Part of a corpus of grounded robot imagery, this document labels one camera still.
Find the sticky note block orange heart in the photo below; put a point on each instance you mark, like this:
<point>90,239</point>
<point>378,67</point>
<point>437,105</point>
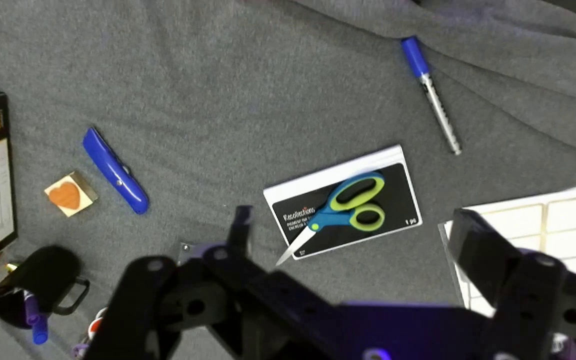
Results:
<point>69,195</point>

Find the blue marker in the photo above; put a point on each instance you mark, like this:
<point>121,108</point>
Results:
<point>37,322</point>

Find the red white round tape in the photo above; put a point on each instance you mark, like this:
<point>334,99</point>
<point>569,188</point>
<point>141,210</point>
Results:
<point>92,328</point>

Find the white ice cube tray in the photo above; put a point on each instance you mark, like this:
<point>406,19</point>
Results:
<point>569,220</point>

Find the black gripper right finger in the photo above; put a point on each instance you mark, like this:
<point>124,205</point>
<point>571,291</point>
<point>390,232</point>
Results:
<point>535,301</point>

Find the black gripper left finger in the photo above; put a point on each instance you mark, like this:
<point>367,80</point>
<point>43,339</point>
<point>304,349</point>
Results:
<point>234,312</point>

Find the blue capped pen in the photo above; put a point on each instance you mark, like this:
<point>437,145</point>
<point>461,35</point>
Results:
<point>417,58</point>

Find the black mug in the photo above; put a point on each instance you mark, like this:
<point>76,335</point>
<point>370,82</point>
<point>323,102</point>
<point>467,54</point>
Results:
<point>35,276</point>

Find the book with scissors cover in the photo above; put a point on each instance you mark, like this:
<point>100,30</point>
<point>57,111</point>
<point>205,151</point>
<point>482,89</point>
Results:
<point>395,207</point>

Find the grey table cloth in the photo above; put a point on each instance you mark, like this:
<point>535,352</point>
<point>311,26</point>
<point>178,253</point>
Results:
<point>234,86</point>

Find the blue utility knife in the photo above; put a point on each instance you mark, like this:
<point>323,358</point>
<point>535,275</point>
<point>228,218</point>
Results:
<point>114,172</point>

